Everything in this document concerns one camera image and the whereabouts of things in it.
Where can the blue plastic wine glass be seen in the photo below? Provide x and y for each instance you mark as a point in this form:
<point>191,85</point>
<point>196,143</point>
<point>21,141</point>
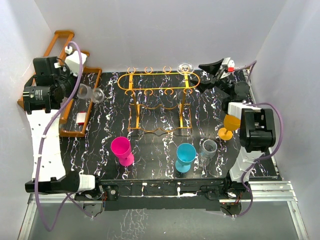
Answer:
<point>186,154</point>

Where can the clear flute glass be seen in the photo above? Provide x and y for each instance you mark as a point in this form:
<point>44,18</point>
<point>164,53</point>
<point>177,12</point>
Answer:
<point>185,69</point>
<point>85,92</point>

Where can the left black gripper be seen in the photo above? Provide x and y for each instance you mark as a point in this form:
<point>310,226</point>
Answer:
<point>71,75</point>

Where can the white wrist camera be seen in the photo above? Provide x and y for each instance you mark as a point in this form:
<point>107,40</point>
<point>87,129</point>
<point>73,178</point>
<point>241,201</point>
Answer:
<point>72,60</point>
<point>226,68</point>

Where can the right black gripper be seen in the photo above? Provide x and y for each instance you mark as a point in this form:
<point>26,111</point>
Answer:
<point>214,68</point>

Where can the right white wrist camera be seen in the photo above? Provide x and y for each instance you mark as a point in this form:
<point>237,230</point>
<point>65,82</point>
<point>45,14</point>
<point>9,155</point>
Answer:
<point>226,68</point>

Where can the orange wooden stepped shelf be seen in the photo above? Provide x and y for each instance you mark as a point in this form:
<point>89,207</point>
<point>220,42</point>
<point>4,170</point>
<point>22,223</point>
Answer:
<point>42,91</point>

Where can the black table front rail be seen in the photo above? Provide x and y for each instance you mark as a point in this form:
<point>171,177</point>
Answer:
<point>168,194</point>

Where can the clear flute glass front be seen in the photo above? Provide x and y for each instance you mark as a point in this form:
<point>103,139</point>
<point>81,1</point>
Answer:
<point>85,92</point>

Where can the clear grey wine glass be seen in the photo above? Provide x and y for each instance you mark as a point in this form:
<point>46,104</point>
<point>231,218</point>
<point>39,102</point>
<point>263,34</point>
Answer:
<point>207,151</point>

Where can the orange plastic wine glass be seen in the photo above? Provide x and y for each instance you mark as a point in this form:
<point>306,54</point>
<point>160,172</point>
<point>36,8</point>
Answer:
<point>230,124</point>

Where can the gold wire wine glass rack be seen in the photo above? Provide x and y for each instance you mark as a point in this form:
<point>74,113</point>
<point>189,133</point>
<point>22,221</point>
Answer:
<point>153,106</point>

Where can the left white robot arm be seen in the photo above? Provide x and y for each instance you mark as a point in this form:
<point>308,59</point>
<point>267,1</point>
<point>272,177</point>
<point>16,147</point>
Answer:
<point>49,175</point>

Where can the small red white box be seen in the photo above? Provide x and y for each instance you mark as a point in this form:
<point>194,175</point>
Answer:
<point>81,118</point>

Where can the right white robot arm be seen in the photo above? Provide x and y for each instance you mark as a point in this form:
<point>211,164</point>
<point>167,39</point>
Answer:
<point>256,125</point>

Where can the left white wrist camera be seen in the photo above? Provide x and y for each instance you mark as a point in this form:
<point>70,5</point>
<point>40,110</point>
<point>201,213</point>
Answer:
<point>72,60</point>

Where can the pink plastic wine glass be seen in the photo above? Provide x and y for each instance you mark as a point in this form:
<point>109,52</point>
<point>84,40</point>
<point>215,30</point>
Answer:
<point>121,147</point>

